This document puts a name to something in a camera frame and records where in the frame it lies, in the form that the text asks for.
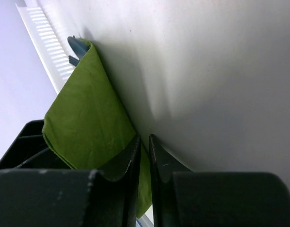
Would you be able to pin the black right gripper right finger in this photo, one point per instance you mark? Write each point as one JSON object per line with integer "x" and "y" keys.
{"x": 183, "y": 198}

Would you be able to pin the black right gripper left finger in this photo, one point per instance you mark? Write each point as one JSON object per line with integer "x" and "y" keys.
{"x": 104, "y": 197}

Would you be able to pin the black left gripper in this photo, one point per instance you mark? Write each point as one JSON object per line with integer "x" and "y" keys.
{"x": 29, "y": 150}

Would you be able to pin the green paper napkin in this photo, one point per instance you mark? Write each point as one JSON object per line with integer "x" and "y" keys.
{"x": 87, "y": 125}

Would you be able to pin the dark blue plastic spoon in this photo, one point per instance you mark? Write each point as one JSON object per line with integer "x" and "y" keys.
{"x": 78, "y": 47}

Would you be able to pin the dark blue plastic fork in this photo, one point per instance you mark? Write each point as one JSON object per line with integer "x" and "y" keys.
{"x": 73, "y": 61}

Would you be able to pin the white slotted cutlery tray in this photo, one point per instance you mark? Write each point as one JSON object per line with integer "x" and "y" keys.
{"x": 49, "y": 42}

